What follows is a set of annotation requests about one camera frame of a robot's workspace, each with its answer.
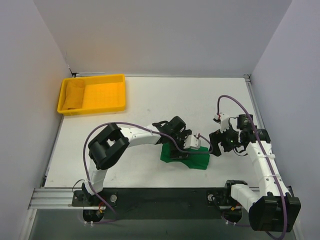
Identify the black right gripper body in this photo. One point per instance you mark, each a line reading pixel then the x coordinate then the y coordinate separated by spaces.
pixel 216 143

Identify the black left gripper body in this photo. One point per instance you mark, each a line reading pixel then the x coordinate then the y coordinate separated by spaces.
pixel 178 146

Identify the green t-shirt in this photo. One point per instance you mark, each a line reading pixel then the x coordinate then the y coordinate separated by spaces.
pixel 193 161

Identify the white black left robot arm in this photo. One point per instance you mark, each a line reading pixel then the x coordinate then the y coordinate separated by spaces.
pixel 108 146

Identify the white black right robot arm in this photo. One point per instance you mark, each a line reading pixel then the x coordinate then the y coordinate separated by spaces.
pixel 273 208

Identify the yellow plastic bin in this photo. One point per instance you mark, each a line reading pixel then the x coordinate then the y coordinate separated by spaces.
pixel 102 94

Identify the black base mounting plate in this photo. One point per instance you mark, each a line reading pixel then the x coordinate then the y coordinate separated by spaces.
pixel 193 203

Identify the rolled yellow t-shirt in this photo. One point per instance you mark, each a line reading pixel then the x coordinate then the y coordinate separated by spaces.
pixel 74 95

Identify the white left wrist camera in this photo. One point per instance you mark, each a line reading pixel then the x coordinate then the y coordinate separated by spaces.
pixel 192 142

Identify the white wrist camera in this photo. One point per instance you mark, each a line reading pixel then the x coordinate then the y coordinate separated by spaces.
pixel 224 122
pixel 192 142

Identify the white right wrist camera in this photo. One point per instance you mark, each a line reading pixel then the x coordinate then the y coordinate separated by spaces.
pixel 224 122

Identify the aluminium right side rail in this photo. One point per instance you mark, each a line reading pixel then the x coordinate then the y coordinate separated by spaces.
pixel 254 102

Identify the aluminium front frame rail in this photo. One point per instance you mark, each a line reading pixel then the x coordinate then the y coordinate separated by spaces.
pixel 49 198

